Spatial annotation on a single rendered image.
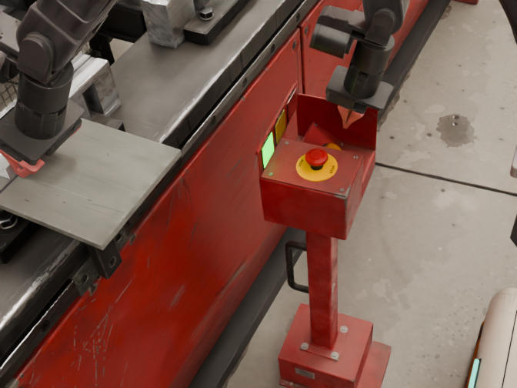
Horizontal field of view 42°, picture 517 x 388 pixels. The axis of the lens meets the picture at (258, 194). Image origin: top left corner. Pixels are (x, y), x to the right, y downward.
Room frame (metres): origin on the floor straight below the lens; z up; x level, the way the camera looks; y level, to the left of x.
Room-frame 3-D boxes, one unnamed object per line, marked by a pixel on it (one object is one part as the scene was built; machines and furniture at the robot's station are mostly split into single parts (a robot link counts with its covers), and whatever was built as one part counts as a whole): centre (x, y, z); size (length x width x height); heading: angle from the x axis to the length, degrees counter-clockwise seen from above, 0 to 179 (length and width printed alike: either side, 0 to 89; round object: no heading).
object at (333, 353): (0.87, -0.12, 0.13); 0.10 x 0.10 x 0.01; 63
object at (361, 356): (0.86, -0.15, 0.06); 0.25 x 0.20 x 0.12; 63
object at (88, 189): (0.67, 0.26, 1.00); 0.26 x 0.18 x 0.01; 57
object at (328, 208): (0.87, -0.12, 0.75); 0.20 x 0.16 x 0.18; 153
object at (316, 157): (0.83, -0.11, 0.79); 0.04 x 0.04 x 0.04
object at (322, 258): (0.87, -0.12, 0.39); 0.05 x 0.05 x 0.54; 63
